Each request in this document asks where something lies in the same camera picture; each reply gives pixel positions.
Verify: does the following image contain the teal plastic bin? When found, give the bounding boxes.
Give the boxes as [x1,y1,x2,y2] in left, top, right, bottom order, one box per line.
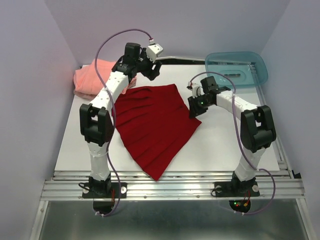
[205,51,269,89]

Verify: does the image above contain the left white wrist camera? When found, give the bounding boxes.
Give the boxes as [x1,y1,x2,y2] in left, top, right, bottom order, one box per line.
[145,43,164,63]

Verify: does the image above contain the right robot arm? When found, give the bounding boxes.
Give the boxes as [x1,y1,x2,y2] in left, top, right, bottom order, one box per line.
[187,76,277,198]

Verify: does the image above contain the pink folded skirt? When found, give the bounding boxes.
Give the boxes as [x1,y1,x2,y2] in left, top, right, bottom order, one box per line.
[73,58,138,95]

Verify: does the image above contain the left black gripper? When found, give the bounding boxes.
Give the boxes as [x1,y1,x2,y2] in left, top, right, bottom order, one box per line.
[134,48,162,81]

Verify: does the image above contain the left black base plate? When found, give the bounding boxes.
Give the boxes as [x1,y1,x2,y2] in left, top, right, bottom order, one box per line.
[78,182,128,199]

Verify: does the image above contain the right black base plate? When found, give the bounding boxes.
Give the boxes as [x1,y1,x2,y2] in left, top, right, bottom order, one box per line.
[211,181,260,198]

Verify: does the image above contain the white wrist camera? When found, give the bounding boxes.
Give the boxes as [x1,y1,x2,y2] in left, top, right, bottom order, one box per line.
[187,82,203,98]
[145,43,164,63]

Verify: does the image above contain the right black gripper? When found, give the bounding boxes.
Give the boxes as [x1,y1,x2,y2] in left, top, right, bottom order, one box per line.
[187,93,214,118]

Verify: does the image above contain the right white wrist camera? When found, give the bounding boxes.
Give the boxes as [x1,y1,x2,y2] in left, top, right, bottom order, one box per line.
[187,82,203,98]

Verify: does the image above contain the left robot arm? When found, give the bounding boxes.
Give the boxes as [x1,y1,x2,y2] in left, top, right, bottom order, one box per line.
[79,40,163,199]

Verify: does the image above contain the red pleated skirt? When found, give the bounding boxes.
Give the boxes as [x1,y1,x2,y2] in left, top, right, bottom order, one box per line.
[115,84,201,181]

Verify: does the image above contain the aluminium rail frame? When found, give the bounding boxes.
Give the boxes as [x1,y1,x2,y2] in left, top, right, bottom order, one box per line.
[30,145,317,240]

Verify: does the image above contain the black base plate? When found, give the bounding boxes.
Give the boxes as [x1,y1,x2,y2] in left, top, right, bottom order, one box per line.
[211,181,260,198]
[78,182,128,199]

